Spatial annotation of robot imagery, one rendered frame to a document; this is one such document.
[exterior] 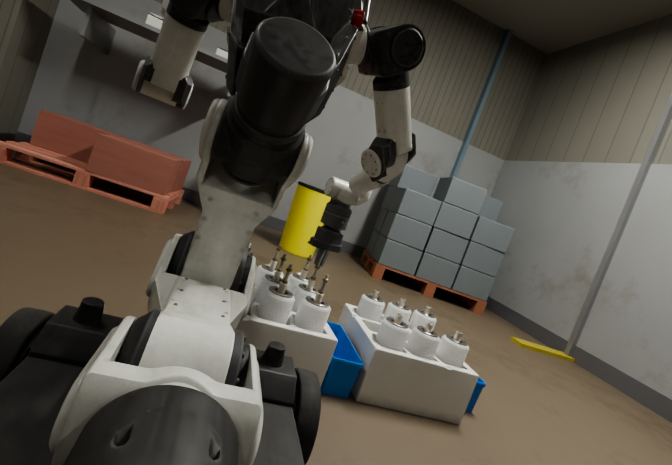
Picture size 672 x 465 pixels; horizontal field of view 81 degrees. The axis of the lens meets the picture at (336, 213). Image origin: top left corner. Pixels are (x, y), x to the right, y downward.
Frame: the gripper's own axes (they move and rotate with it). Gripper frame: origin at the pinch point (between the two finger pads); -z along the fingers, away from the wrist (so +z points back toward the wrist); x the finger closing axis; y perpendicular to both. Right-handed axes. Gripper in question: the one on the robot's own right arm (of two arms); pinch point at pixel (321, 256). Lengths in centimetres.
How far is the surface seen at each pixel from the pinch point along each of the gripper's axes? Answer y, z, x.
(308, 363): 18.5, -27.3, 6.2
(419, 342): 27.9, -14.7, -28.6
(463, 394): 40, -26, -44
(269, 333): 13.1, -21.3, 19.2
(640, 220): 15, 80, -264
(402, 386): 30.7, -28.3, -24.3
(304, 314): 12.4, -15.2, 8.9
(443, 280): -91, -18, -221
